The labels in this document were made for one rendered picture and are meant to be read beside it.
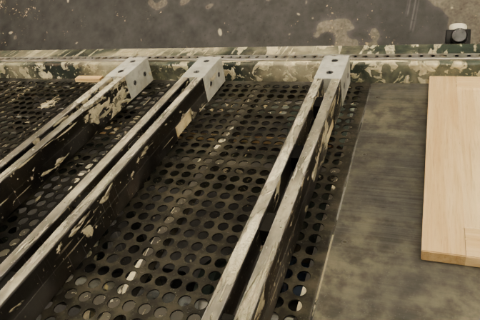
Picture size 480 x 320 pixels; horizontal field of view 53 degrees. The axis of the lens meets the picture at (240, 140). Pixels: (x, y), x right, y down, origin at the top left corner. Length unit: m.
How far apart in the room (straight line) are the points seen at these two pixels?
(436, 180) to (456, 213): 0.08
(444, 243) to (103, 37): 2.25
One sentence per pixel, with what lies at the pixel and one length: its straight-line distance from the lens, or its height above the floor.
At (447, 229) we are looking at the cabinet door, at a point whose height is 1.29.
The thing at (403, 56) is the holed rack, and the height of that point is 0.90.
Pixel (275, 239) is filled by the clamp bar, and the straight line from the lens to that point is 0.68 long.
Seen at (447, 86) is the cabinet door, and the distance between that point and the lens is 1.16.
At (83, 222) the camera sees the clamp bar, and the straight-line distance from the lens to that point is 0.83.
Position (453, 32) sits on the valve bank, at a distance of 1.34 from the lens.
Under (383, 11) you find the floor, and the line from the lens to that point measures 2.22.
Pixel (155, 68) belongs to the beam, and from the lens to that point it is 1.40.
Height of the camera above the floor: 2.06
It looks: 69 degrees down
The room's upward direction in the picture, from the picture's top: 71 degrees counter-clockwise
